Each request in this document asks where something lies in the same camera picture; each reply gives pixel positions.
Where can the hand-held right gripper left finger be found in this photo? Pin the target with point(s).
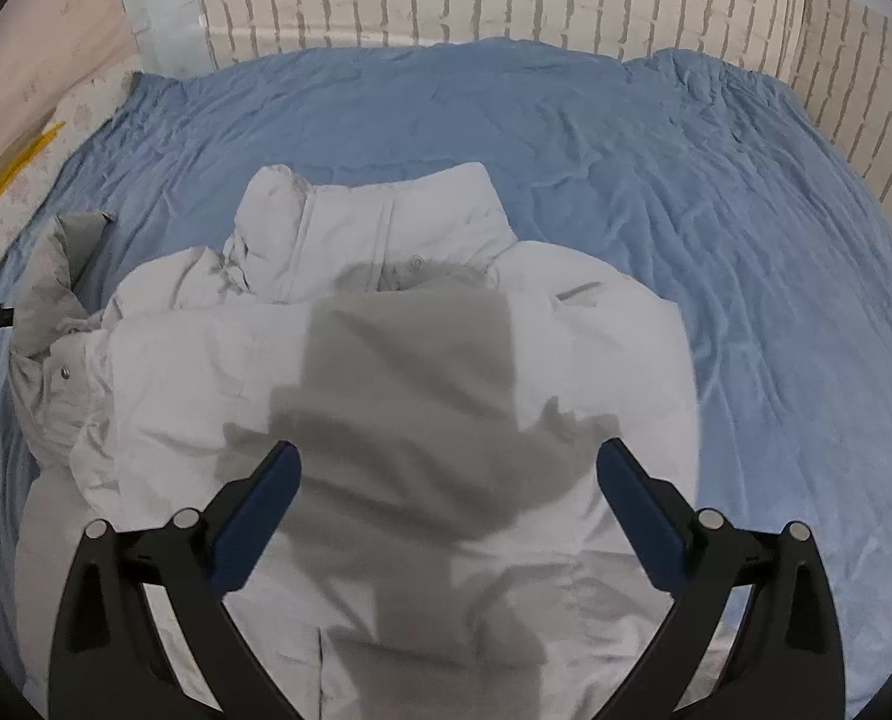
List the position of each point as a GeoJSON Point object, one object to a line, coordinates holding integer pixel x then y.
{"type": "Point", "coordinates": [260, 517]}

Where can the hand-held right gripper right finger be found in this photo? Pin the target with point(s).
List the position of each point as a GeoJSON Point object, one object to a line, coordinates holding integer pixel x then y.
{"type": "Point", "coordinates": [641, 517]}

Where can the white padded jacket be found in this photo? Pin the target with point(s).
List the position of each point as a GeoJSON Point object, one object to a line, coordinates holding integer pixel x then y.
{"type": "Point", "coordinates": [191, 360]}

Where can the floral mattress cover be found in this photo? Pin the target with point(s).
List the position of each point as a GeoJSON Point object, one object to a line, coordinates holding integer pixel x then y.
{"type": "Point", "coordinates": [78, 120]}

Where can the blue bed sheet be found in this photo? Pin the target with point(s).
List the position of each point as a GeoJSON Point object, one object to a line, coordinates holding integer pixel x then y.
{"type": "Point", "coordinates": [678, 240]}

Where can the peach board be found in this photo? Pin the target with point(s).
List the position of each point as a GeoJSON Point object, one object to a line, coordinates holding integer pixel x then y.
{"type": "Point", "coordinates": [41, 37]}

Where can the silver foil strip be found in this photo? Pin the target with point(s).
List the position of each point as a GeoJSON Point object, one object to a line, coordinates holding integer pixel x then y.
{"type": "Point", "coordinates": [164, 7]}

